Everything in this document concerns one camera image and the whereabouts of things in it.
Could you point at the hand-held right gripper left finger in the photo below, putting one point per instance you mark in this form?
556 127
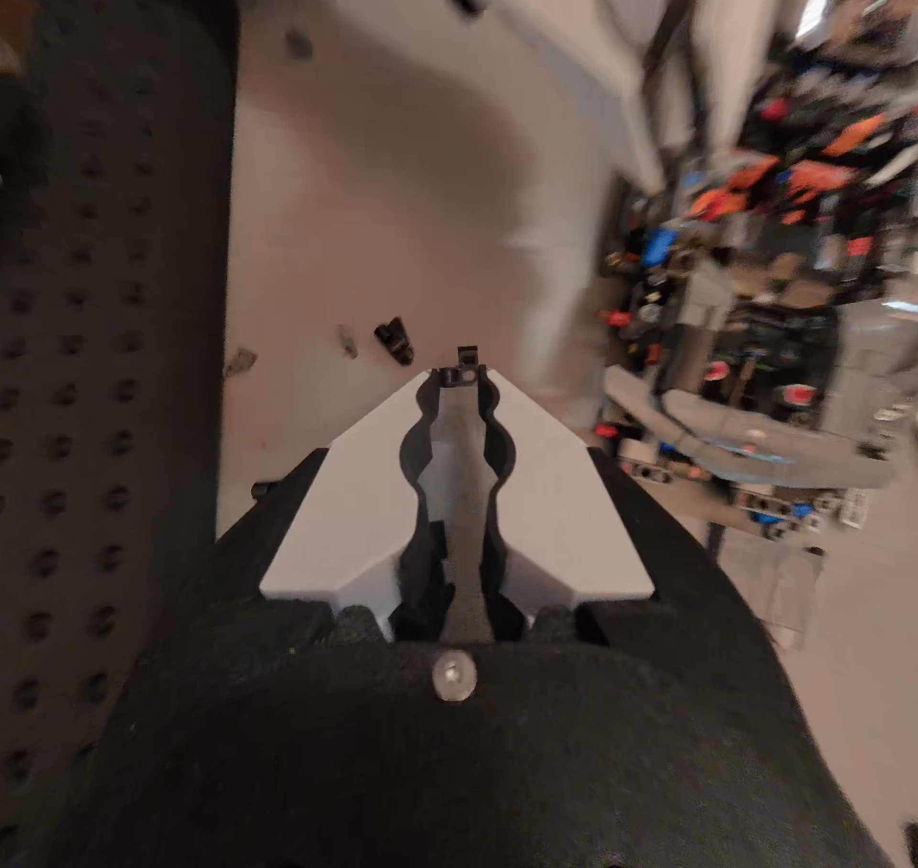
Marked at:
337 524

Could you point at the grey lego car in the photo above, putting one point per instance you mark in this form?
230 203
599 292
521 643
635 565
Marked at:
753 344

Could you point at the grey lego panel assembly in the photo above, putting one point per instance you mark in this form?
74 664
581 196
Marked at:
782 588

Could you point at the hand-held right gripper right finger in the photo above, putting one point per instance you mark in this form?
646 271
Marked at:
574 524

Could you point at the black curved lego slope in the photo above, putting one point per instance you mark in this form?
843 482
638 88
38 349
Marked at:
394 341

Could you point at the small black round lego piece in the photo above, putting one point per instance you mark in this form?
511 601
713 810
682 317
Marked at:
262 488

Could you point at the black mesh office chair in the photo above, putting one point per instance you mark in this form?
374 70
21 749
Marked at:
107 380

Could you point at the black lego pin connector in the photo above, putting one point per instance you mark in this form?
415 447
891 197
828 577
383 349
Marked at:
462 366

